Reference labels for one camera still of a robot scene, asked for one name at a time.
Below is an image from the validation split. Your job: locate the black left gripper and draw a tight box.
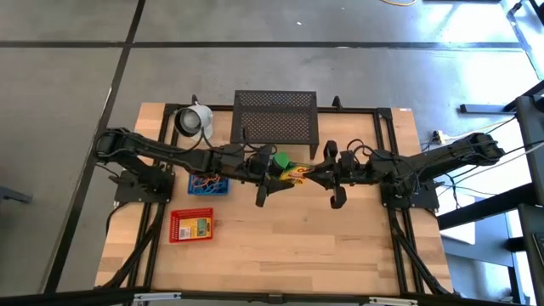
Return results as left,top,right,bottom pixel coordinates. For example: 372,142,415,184
246,144,295,208

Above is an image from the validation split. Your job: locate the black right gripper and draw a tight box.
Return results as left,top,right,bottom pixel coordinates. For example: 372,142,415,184
306,139,360,209

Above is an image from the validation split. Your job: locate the yellow green crayon box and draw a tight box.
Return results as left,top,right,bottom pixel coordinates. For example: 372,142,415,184
278,162,315,185
178,217,213,241

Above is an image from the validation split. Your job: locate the blue rubber band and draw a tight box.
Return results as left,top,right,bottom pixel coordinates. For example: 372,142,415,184
199,178,229,196

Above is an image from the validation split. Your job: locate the orange rubber band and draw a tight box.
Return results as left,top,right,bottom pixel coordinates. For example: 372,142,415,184
191,176,222,190

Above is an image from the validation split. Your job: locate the black side desk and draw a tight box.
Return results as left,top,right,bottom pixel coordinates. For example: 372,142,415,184
436,79,544,306

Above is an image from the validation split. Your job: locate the green plastic basket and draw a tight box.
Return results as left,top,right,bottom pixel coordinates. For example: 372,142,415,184
272,151,292,172

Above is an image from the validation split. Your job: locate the blue plastic basket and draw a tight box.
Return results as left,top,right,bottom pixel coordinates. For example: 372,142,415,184
187,173,230,196

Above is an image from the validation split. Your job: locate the red plastic basket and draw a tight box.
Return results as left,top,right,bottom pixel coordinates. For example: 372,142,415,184
168,207,215,244

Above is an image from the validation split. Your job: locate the black rig beam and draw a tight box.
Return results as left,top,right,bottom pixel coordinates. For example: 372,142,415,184
0,286,544,306

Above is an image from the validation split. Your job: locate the grey chair base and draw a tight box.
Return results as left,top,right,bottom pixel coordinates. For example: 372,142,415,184
0,172,34,204

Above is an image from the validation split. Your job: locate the black metal table frame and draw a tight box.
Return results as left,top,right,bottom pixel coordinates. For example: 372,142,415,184
230,89,320,162

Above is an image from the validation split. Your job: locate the silver beam bracket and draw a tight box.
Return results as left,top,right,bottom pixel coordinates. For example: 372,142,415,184
368,296,420,306
133,292,183,306

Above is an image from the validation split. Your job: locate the white power cable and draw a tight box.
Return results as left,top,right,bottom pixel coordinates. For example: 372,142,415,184
441,120,511,141

